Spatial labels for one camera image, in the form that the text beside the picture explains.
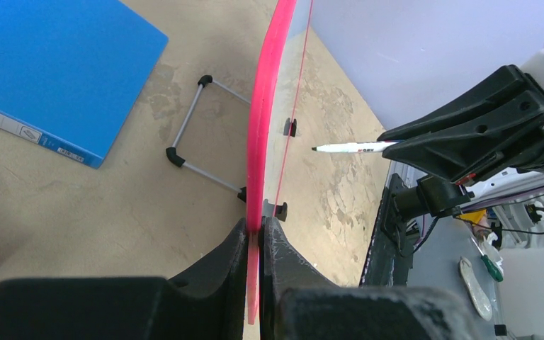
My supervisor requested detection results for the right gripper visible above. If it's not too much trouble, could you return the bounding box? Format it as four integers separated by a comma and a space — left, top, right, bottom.
377, 64, 544, 186

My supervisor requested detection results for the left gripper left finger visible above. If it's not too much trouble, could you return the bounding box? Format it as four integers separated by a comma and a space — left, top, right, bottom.
0, 220, 247, 339

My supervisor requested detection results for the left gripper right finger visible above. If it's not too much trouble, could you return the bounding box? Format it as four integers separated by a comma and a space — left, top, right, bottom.
259, 217, 480, 339

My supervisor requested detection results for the white green marker pen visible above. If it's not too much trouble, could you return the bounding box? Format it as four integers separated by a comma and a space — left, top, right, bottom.
311, 141, 400, 153

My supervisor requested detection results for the pink framed whiteboard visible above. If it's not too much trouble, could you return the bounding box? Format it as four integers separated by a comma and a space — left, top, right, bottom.
246, 1, 313, 325

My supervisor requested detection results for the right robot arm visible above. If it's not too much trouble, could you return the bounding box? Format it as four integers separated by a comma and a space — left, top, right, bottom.
380, 65, 544, 217

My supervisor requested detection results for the black whiteboard stand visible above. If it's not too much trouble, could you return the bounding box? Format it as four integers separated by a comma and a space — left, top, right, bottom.
166, 74, 298, 222

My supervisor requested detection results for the person in white shirt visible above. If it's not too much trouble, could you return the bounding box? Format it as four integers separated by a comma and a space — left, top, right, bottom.
476, 195, 544, 249

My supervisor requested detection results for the white shoe sole object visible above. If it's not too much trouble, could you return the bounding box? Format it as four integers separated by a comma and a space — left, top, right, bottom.
458, 257, 493, 321

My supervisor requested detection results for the blue folder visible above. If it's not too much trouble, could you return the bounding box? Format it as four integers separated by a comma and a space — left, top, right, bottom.
0, 1, 168, 169

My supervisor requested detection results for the aluminium base frame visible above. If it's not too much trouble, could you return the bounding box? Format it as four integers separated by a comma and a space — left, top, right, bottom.
359, 162, 413, 287

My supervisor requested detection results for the green handled screwdriver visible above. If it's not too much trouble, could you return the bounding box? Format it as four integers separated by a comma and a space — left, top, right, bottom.
471, 237, 504, 283

